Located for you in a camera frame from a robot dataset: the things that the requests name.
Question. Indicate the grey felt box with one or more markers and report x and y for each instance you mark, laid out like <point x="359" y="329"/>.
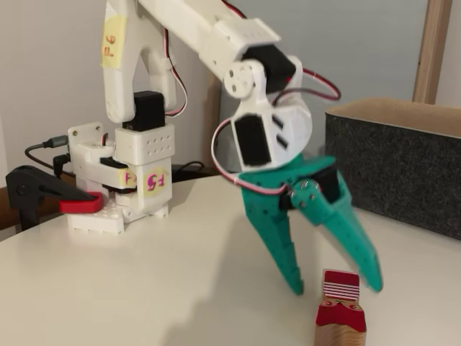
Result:
<point x="396" y="173"/>

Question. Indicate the light wood framed panel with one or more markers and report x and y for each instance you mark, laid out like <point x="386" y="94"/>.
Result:
<point x="432" y="54"/>

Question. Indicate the black clamp with red pad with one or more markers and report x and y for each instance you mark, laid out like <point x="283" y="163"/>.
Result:
<point x="29" y="187"/>

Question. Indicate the red wooden toy figure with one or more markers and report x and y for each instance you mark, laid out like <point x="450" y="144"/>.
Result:
<point x="338" y="317"/>

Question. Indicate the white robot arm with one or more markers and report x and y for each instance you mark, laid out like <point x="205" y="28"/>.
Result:
<point x="119" y="90"/>

